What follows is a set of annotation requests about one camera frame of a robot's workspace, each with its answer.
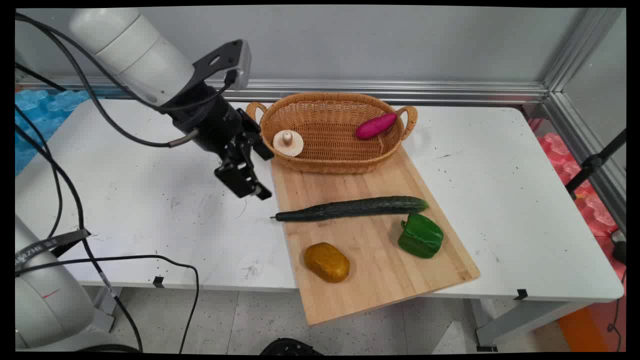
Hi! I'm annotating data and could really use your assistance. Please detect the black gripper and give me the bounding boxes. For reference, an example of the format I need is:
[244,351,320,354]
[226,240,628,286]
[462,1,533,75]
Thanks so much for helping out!
[167,82,275,201]

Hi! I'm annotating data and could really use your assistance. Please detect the long dark green cucumber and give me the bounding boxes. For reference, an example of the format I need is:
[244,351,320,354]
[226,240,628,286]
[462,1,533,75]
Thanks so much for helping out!
[270,195,430,223]

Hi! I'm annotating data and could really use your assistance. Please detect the beige toy mushroom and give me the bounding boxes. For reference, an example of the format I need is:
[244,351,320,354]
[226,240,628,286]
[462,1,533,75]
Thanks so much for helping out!
[272,130,305,158]

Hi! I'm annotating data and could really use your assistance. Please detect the woven wicker basket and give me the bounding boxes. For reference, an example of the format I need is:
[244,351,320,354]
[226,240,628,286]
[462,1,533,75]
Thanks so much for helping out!
[245,91,419,175]

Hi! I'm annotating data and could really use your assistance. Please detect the brown potato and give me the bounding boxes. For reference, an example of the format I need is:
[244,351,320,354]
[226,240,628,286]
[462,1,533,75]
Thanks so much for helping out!
[303,242,351,284]

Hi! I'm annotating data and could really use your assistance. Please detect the purple sweet potato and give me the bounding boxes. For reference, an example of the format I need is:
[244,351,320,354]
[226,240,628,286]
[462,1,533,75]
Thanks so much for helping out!
[354,112,399,141]

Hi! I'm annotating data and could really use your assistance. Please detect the wooden cutting board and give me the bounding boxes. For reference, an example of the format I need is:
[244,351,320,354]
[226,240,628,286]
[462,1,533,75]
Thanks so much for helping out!
[269,145,481,327]

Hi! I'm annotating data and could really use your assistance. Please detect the green bell pepper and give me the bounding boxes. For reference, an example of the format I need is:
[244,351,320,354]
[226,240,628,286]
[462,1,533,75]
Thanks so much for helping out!
[397,213,445,260]

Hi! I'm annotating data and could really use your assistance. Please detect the black round floor object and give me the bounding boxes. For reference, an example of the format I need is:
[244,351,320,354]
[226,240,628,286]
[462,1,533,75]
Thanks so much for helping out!
[259,337,324,356]

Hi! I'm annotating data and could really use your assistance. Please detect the grey table leg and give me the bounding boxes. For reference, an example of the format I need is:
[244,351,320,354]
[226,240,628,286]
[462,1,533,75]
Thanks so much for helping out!
[89,285,124,334]

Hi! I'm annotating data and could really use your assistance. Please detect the blue foam mat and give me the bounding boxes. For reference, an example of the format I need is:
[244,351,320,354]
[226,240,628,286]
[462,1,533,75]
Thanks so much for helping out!
[15,88,92,177]

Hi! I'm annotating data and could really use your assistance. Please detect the black tripod stand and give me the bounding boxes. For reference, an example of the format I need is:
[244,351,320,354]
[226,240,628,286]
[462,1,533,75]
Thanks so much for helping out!
[564,128,627,201]

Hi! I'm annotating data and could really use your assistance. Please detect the red foam mat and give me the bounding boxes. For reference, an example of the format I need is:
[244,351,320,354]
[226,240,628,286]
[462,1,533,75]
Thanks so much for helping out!
[528,116,627,282]

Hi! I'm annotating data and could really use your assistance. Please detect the orange floor mat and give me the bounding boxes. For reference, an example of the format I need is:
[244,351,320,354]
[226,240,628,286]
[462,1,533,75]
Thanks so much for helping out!
[556,304,610,353]

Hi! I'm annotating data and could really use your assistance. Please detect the black power adapter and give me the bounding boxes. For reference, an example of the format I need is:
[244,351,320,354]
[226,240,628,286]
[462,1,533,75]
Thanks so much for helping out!
[610,229,627,266]

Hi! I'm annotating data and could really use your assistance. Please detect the black looping floor cable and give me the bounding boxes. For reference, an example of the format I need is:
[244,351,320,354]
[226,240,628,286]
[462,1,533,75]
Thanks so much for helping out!
[15,254,201,354]

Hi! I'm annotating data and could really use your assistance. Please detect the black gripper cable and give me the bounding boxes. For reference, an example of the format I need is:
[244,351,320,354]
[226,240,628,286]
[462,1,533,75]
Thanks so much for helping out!
[15,62,201,149]

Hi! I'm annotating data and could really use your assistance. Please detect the horizontal aluminium frame rail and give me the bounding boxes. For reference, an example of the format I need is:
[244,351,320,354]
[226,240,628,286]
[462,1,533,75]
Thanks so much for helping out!
[15,75,551,107]

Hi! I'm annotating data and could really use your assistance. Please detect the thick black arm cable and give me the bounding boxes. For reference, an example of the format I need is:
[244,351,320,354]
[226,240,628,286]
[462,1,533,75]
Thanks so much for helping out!
[15,123,145,353]

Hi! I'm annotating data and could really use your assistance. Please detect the black camera cable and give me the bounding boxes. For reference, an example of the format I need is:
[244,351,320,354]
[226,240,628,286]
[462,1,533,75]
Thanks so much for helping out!
[15,12,237,114]

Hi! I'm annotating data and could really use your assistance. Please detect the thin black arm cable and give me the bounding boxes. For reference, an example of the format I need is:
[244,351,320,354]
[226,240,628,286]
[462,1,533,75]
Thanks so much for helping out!
[15,105,64,240]

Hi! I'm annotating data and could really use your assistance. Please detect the black printed velcro strap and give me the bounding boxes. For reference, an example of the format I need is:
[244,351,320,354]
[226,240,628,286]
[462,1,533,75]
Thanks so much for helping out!
[15,228,92,274]

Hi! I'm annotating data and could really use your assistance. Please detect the grey table leg frame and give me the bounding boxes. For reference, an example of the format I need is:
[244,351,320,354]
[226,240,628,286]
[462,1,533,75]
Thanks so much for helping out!
[469,298,597,352]

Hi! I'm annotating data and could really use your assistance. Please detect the slanted aluminium side rail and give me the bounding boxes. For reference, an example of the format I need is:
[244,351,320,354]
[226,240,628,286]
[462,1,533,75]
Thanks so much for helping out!
[542,91,627,235]

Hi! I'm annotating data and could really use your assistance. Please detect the upright aluminium frame post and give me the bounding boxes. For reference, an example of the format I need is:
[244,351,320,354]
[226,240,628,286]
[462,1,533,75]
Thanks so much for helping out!
[542,7,626,95]

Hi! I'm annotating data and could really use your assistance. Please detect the thin black floor cable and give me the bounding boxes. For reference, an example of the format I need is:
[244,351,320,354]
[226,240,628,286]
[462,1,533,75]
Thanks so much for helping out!
[606,269,627,351]

